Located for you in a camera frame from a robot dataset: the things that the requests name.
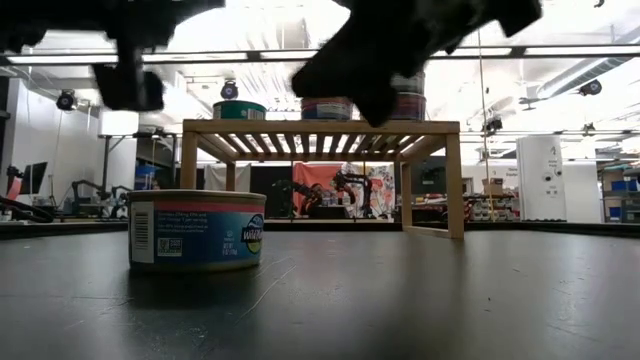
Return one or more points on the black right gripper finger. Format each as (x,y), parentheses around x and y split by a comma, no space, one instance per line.
(365,70)

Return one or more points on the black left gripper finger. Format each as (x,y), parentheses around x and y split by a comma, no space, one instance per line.
(130,90)

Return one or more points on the Wild Planet salmon can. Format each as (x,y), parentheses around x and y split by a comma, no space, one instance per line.
(412,84)
(411,107)

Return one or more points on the blue red label seafood can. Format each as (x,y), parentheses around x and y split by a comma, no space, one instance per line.
(325,109)

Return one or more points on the teal label seafood can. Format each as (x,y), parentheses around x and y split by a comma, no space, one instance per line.
(239,110)

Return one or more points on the black background robot arm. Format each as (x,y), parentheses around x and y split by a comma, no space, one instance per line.
(302,192)
(87,192)
(357,185)

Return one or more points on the wooden slatted shelf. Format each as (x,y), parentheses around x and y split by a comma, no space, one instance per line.
(320,126)

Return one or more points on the gold lid seafood can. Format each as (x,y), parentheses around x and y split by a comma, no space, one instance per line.
(197,232)

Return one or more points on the black ceiling spotlight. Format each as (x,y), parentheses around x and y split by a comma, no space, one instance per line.
(590,87)
(229,90)
(66,100)

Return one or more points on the blue storage bin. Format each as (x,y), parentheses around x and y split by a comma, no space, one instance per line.
(145,177)

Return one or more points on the floral hanging cloth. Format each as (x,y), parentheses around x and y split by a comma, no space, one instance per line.
(382,185)

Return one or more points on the orange hanging cloth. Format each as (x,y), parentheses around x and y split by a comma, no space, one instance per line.
(312,175)

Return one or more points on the white hanging cloth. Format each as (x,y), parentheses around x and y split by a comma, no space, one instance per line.
(217,177)

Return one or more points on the black computer monitor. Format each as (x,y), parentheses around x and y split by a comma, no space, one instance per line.
(34,177)

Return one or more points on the white cabinet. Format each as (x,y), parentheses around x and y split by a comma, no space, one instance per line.
(540,172)

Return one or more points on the black table mat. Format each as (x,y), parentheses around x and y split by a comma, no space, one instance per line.
(350,310)

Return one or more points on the storage rack with bins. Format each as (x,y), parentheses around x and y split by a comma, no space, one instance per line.
(620,192)

